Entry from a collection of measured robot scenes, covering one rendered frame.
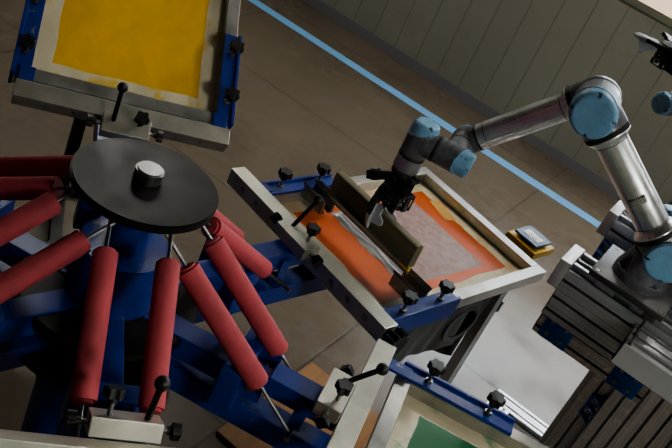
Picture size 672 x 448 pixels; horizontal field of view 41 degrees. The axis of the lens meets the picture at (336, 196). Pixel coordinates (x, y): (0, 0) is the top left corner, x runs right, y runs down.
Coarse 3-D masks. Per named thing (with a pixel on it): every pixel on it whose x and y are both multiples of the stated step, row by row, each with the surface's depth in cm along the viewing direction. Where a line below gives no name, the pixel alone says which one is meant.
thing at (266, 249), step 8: (280, 240) 237; (256, 248) 229; (264, 248) 231; (272, 248) 232; (280, 248) 234; (288, 248) 235; (264, 256) 228; (272, 256) 229; (280, 256) 231; (288, 256) 233; (296, 256) 236; (272, 264) 231; (296, 264) 239
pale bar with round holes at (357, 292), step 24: (240, 168) 259; (240, 192) 256; (264, 192) 253; (264, 216) 250; (288, 216) 248; (312, 264) 238; (336, 264) 237; (336, 288) 233; (360, 288) 232; (360, 312) 228; (384, 312) 228
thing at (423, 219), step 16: (416, 192) 307; (336, 208) 278; (416, 208) 298; (432, 208) 302; (304, 224) 264; (320, 224) 267; (336, 224) 271; (400, 224) 285; (416, 224) 289; (432, 224) 293; (448, 224) 297; (320, 240) 260; (336, 240) 263; (352, 240) 267; (336, 256) 256
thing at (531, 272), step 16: (432, 176) 314; (448, 192) 309; (464, 208) 304; (480, 224) 300; (496, 240) 296; (512, 256) 293; (528, 256) 293; (512, 272) 280; (528, 272) 284; (544, 272) 288; (464, 288) 262; (480, 288) 265; (496, 288) 269; (512, 288) 278; (464, 304) 260
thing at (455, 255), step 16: (432, 240) 285; (448, 240) 289; (464, 240) 293; (352, 256) 260; (368, 256) 263; (432, 256) 277; (448, 256) 280; (464, 256) 284; (480, 256) 288; (352, 272) 253; (368, 272) 256; (384, 272) 259; (416, 272) 266; (432, 272) 269; (448, 272) 272; (464, 272) 276; (480, 272) 280; (368, 288) 249; (384, 288) 252; (432, 288) 262
